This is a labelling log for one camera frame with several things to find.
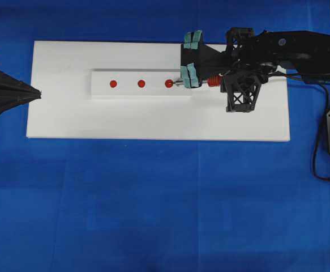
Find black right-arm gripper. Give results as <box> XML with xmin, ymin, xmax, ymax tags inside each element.
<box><xmin>180</xmin><ymin>27</ymin><xmax>278</xmax><ymax>88</ymax></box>

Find orange-handled soldering iron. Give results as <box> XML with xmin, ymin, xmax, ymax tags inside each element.
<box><xmin>165</xmin><ymin>76</ymin><xmax>222</xmax><ymax>88</ymax></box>

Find black soldering iron cable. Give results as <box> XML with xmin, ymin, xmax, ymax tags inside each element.
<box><xmin>266</xmin><ymin>72</ymin><xmax>330</xmax><ymax>182</ymax></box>

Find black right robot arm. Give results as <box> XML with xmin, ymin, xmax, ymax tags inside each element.
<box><xmin>180</xmin><ymin>27</ymin><xmax>330</xmax><ymax>92</ymax></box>

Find small raised white plate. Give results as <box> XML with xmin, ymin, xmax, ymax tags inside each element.
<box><xmin>91</xmin><ymin>69</ymin><xmax>192</xmax><ymax>99</ymax></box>

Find large white base board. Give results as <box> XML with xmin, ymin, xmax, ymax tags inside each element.
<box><xmin>27</xmin><ymin>41</ymin><xmax>290</xmax><ymax>141</ymax></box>

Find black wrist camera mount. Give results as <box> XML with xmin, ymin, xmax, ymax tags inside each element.
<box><xmin>220</xmin><ymin>71</ymin><xmax>263</xmax><ymax>113</ymax></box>

